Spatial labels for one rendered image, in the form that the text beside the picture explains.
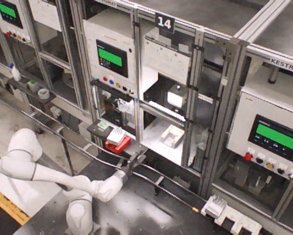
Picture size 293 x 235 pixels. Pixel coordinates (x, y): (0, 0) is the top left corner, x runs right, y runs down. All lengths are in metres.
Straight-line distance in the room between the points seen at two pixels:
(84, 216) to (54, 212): 0.41
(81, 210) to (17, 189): 1.51
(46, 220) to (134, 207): 0.64
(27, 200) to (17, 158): 1.65
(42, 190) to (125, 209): 1.28
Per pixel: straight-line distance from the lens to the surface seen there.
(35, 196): 3.48
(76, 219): 2.18
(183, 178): 2.80
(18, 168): 1.85
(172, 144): 2.45
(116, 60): 2.06
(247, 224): 2.26
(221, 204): 2.20
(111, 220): 2.42
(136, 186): 2.55
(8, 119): 4.33
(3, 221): 3.44
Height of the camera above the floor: 2.83
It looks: 45 degrees down
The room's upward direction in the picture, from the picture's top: straight up
